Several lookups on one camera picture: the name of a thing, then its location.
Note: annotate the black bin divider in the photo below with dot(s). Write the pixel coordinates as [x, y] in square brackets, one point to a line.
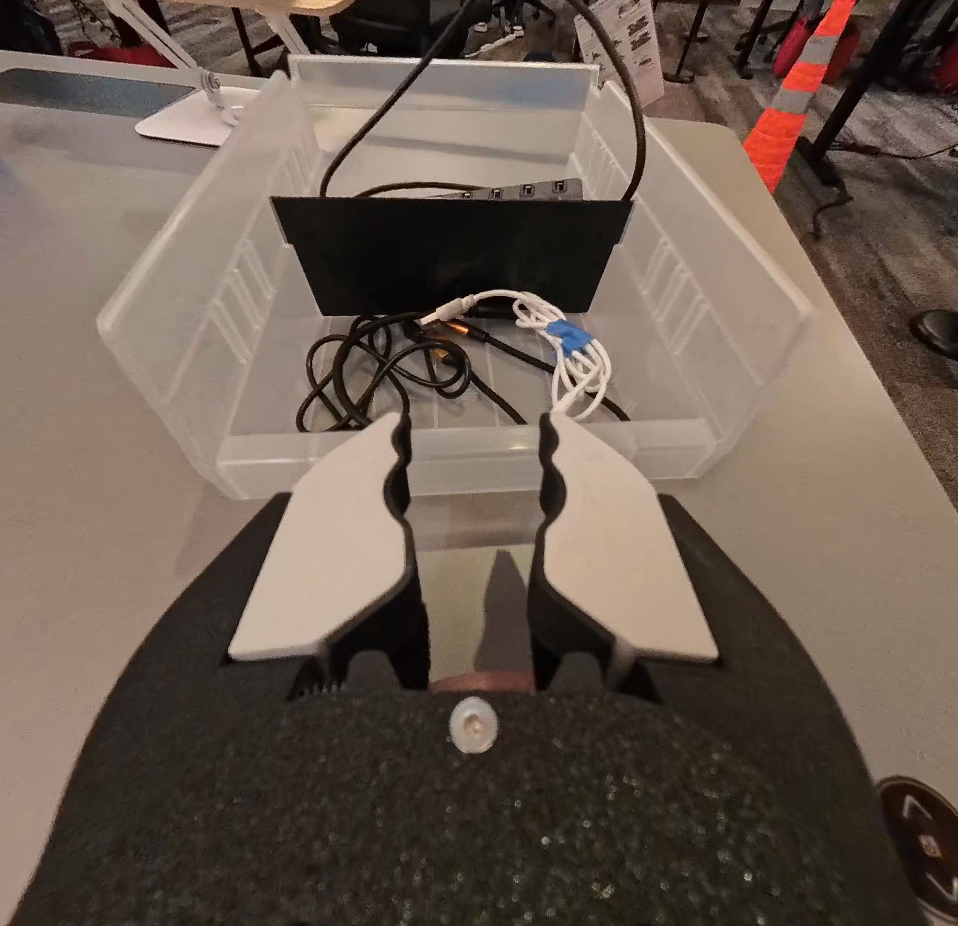
[449, 252]

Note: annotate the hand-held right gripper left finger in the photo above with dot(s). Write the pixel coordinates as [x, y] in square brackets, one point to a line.
[329, 567]

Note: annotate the clear plastic bin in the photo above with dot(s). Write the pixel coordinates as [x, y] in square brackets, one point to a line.
[187, 305]

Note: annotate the orange traffic cone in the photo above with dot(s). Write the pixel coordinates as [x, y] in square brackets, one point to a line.
[793, 95]

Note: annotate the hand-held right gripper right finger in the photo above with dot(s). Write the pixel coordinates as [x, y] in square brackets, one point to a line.
[629, 567]

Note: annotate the printed paper sign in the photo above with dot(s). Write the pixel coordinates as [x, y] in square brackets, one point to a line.
[625, 43]

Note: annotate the black office chair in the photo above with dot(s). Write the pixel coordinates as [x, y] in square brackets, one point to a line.
[397, 13]

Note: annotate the black stanchion pole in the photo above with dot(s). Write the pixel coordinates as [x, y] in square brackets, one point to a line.
[685, 76]

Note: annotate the grey desk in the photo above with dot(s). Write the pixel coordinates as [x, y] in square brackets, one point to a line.
[748, 567]

